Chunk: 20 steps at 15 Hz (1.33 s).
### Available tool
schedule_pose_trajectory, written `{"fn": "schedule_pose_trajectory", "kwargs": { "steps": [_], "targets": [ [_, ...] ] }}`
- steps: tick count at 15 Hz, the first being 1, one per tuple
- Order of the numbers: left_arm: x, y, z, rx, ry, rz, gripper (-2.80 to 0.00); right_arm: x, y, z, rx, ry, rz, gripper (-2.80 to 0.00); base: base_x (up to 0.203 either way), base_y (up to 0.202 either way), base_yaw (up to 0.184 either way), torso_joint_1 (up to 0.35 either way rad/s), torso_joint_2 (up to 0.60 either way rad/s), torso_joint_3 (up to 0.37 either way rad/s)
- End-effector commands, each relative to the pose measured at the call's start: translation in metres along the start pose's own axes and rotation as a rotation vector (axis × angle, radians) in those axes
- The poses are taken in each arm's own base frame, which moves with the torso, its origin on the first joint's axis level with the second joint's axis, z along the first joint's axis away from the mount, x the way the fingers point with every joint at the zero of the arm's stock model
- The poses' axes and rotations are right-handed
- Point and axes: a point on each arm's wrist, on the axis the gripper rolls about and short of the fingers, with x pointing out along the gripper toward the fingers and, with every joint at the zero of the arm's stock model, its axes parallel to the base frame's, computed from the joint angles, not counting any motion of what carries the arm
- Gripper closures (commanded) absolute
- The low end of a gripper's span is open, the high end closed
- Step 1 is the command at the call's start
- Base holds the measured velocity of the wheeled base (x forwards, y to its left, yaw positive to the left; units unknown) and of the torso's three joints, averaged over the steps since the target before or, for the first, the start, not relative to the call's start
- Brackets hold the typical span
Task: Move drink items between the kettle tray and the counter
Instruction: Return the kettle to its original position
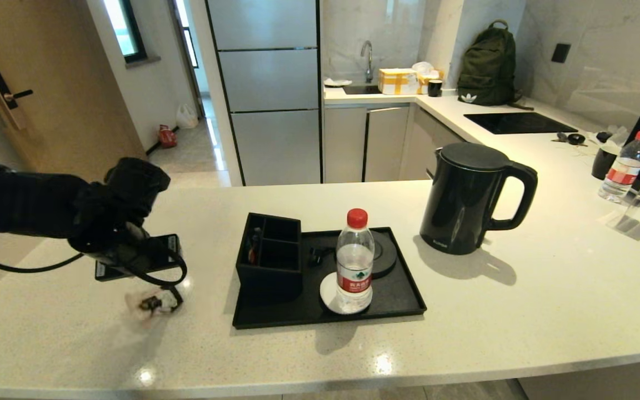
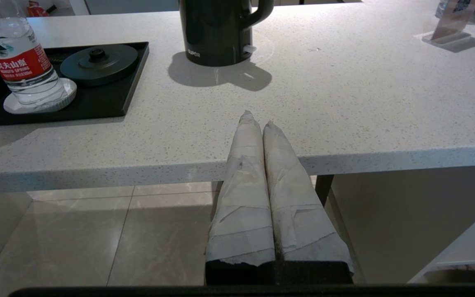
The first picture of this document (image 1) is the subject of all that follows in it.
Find dark green backpack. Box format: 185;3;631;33
457;20;534;110

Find dark-framed window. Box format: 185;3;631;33
103;0;148;64

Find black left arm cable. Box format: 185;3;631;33
0;231;188;291

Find clear acrylic sign holder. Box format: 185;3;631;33
603;167;640;241

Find black organizer box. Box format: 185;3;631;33
236;213;304;303

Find black electric kettle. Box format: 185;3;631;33
420;142;538;255

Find crumpled white tissue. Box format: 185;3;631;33
589;127;630;156

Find red-label water bottle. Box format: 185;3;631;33
598;131;640;203
337;208;376;313

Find yellow-taped cardboard box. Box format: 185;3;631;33
378;68;421;96

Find brown wooden door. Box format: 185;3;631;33
0;0;149;184

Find chrome kitchen faucet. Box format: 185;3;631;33
361;41;375;84

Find black round kettle base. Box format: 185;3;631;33
368;229;398;278

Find pink white tea packet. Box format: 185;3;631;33
124;287;184;326

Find white round coaster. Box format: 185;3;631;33
320;271;373;315

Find black keys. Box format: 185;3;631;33
552;132;587;147

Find black door lock handle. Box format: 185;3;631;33
0;64;36;131

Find black serving tray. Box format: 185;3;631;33
233;227;428;329

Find white kitchen base cabinets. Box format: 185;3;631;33
323;103;465;184

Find silver tall refrigerator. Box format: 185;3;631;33
206;0;323;187

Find black induction cooktop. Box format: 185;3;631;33
464;113;579;136

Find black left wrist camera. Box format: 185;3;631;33
103;157;171;224

